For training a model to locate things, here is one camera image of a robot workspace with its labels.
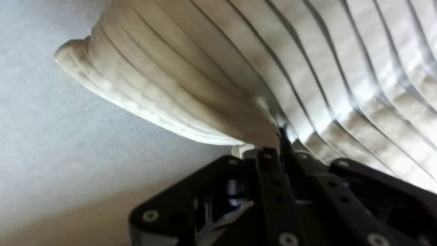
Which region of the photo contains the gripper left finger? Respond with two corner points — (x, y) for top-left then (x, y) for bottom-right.
(129, 128), (298, 246)

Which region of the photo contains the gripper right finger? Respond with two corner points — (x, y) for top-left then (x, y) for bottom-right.
(286, 135), (437, 246)

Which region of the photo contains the cream pleated cushion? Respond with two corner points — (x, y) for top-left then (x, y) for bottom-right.
(54, 0), (437, 194)

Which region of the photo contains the grey couch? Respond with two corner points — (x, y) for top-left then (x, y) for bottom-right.
(0, 0), (239, 246)

